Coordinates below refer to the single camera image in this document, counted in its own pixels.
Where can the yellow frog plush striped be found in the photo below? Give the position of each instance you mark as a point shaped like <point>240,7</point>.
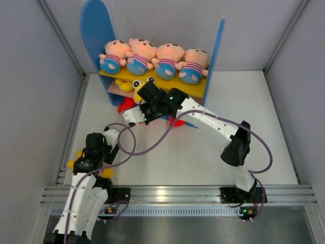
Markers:
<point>137,85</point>

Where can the red shark plush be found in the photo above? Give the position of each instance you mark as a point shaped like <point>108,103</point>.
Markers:
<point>177,123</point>
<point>126,104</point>

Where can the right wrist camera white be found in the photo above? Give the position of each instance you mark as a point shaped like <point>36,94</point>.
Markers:
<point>134,116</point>

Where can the boy doll shelf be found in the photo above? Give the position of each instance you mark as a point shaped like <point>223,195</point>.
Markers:
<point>195,66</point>
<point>114,57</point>

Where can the boy doll striped shirt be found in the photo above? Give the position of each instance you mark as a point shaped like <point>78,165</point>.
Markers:
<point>167,61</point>

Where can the yellow duck plush on shelf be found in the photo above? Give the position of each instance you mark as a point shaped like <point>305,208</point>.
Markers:
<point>125,86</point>

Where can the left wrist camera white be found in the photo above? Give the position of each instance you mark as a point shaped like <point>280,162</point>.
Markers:
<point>111,135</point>

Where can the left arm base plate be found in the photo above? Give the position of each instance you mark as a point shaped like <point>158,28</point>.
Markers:
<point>119,194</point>

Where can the boy doll far right shelf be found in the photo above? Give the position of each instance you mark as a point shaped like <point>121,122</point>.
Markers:
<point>195,66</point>

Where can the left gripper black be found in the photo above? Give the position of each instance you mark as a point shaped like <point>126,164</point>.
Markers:
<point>109,157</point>

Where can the boy doll black hair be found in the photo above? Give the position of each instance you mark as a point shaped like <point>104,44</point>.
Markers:
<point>140,56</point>

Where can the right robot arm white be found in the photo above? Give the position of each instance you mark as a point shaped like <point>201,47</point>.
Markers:
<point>235,138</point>

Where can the red shark plush under shelf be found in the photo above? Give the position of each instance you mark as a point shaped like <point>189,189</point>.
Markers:
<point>126,104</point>

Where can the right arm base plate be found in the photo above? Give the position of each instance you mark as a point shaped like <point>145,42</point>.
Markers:
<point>233,195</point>

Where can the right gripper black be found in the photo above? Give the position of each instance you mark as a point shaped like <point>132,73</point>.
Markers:
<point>142,108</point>

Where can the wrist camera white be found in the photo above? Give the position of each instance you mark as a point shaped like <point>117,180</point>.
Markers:
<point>134,116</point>
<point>111,135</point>

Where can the boy doll far left shelf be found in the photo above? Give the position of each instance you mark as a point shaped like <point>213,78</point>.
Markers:
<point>114,57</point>

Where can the aluminium rail frame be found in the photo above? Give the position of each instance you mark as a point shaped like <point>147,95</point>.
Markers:
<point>277,195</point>

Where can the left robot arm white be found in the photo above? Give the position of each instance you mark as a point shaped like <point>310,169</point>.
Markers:
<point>91,187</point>

